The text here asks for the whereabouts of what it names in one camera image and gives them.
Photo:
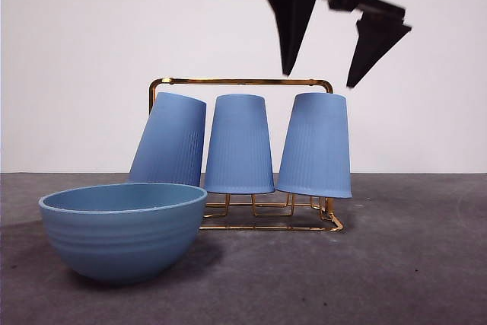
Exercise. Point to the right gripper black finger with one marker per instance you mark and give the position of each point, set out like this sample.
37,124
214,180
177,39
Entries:
374,43
293,24

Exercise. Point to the blue ribbed plastic cup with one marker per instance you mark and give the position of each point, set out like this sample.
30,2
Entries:
316,146
167,138
239,146

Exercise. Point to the light blue ribbed bowl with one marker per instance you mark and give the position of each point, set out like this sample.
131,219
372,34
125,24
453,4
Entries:
121,241

